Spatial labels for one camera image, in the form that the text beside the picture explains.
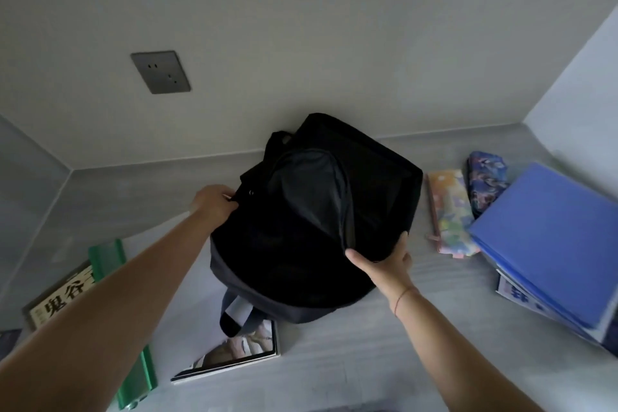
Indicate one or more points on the person's right hand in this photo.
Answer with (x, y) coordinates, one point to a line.
(393, 276)

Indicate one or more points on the person's left hand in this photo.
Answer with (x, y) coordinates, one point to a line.
(215, 204)

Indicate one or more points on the black backpack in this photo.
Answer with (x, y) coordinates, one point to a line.
(299, 213)

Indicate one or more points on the pastel flower pencil pouch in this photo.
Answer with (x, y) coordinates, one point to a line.
(451, 209)

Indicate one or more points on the clear folder with green spine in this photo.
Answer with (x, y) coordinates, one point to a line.
(108, 257)

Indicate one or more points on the white magazine with blue print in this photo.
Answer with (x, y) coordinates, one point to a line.
(519, 296)

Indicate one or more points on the blue cartoon pencil tin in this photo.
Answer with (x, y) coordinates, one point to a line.
(483, 180)

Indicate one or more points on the magazine with pale hands cover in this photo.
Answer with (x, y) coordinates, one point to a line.
(232, 349)

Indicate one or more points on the blue folder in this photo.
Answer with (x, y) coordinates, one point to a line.
(545, 238)

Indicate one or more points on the beige book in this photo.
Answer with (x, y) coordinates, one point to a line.
(53, 305)

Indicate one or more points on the person's left forearm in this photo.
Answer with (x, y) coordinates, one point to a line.
(96, 320)

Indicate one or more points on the person's right forearm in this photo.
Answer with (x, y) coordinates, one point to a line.
(458, 358)

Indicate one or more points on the grey wall socket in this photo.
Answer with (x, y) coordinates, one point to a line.
(161, 72)

